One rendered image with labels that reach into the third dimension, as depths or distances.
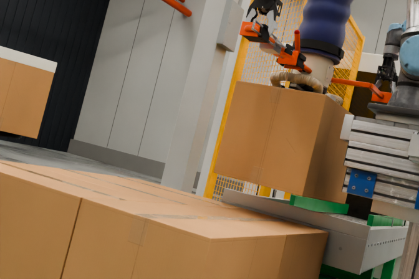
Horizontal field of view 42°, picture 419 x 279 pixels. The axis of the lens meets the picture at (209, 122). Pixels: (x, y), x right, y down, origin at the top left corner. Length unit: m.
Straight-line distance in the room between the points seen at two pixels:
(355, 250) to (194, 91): 1.62
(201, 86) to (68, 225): 2.19
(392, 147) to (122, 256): 0.98
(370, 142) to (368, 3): 10.71
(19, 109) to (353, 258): 1.73
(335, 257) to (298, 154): 0.57
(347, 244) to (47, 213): 1.38
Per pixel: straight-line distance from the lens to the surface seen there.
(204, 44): 3.66
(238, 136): 2.26
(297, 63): 2.25
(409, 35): 1.89
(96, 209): 1.49
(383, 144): 1.95
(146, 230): 1.41
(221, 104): 5.90
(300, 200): 3.44
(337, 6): 2.51
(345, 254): 2.50
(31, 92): 2.90
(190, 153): 3.55
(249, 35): 1.96
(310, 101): 2.17
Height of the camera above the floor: 0.72
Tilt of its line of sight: 4 degrees up
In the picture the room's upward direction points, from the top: 14 degrees clockwise
